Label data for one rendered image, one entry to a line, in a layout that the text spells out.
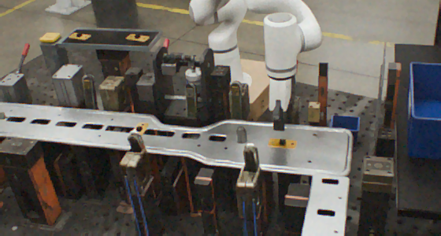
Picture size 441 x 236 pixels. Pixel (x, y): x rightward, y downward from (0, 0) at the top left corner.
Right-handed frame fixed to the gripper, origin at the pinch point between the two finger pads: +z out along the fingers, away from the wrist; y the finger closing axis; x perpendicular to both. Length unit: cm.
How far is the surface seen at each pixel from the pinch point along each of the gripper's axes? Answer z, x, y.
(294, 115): 7.6, 1.9, -12.8
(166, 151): 9.6, -33.9, 9.1
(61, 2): 109, -293, -325
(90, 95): 6, -70, -12
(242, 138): 7.3, -11.8, 1.8
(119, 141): 9, -51, 7
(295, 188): 10.8, 6.6, 17.0
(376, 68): 112, 31, -230
